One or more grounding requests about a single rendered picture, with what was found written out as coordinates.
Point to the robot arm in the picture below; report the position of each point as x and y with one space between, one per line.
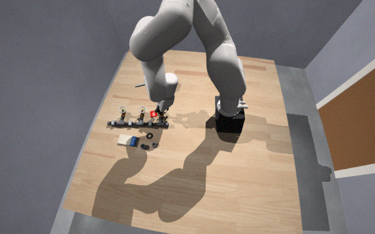
153 36

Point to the grey pipe manifold with three valves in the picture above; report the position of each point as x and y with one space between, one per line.
140 123

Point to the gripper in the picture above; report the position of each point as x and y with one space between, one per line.
163 105

